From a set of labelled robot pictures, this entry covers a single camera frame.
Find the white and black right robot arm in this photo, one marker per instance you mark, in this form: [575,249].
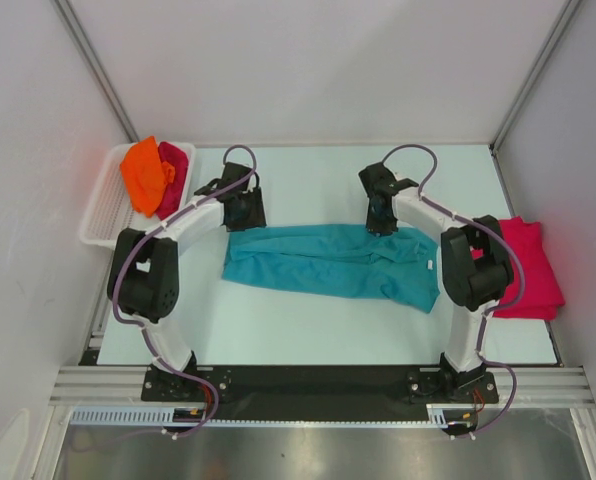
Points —
[475,269]

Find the teal t shirt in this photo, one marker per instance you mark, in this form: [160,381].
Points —
[341,260]

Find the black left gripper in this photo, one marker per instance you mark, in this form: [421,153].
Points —
[256,218]

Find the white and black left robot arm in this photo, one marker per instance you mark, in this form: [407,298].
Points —
[144,281]

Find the crimson t shirt in basket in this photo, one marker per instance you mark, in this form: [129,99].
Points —
[175,164]

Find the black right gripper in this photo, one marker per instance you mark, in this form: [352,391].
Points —
[376,227]

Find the white perforated plastic basket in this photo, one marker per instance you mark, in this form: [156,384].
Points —
[109,210]

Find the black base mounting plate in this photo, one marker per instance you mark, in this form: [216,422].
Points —
[318,392]

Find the white slotted cable duct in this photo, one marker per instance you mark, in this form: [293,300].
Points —
[170,417]

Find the orange t shirt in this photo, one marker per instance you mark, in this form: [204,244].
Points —
[146,177]

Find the folded crimson t shirt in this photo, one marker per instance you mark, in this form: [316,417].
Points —
[542,296]

